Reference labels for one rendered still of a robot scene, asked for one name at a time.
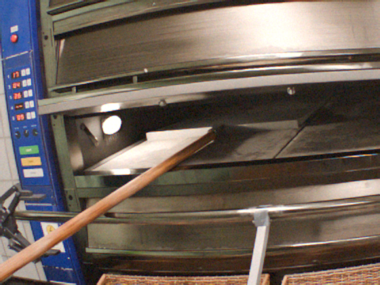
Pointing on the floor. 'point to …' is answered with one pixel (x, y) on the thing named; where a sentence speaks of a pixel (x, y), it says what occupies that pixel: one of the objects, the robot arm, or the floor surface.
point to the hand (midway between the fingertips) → (47, 225)
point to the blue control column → (20, 19)
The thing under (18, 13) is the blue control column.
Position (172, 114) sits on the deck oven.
